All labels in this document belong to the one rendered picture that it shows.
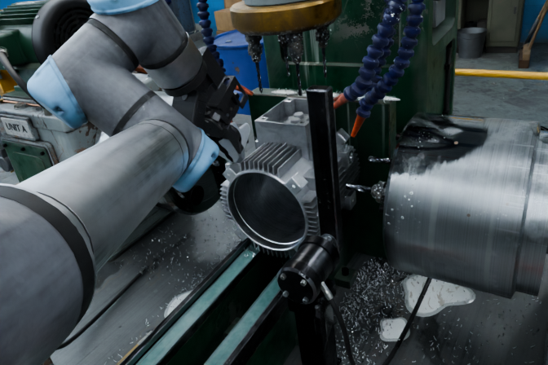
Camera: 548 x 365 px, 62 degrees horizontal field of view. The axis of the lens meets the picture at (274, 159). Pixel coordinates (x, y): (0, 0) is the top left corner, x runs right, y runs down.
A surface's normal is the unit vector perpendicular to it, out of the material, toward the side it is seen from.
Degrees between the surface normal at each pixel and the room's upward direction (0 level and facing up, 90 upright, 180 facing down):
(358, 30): 90
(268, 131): 90
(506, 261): 88
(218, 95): 30
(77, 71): 63
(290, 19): 90
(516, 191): 51
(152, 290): 0
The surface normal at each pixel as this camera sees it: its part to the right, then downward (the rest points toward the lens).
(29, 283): 0.94, -0.26
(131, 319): -0.12, -0.89
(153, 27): 0.72, 0.35
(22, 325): 0.96, 0.06
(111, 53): 0.57, 0.15
